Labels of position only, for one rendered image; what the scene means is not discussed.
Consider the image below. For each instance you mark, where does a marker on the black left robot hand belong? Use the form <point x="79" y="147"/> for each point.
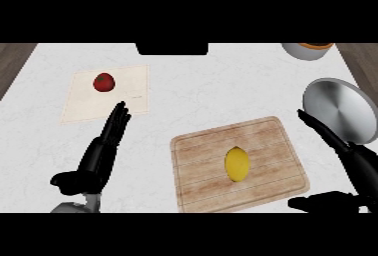
<point x="98" y="156"/>

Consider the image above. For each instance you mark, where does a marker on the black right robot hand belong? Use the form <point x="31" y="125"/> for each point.
<point x="357" y="166"/>

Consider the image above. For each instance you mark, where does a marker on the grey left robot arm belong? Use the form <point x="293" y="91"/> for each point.
<point x="79" y="204"/>

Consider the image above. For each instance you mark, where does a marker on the silver pan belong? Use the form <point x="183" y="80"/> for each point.
<point x="342" y="110"/>

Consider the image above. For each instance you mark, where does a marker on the wooden cutting board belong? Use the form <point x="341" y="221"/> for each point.
<point x="239" y="165"/>

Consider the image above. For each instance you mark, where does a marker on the yellow lemon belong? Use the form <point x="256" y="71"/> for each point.
<point x="237" y="164"/>

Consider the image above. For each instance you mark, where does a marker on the cream placemat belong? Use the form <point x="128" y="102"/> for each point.
<point x="106" y="95"/>

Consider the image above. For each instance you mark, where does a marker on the red tomato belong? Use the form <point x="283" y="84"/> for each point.
<point x="104" y="82"/>

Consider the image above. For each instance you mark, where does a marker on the black appliance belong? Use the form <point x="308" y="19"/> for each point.
<point x="172" y="48"/>

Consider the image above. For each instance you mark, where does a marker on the grey pot with orange rim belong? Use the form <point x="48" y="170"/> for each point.
<point x="310" y="50"/>

